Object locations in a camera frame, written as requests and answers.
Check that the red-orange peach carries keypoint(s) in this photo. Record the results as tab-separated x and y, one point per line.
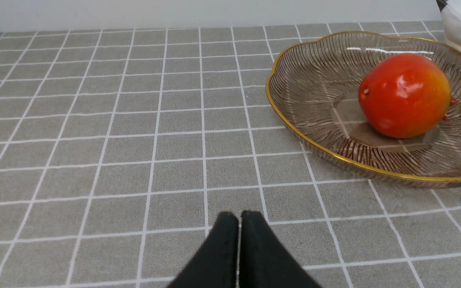
405	95

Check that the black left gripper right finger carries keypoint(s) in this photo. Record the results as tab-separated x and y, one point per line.
264	261

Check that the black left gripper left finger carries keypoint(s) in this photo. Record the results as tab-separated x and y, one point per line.
214	264

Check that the gold-rimmed glass fruit bowl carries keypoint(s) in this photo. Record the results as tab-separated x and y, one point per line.
309	79

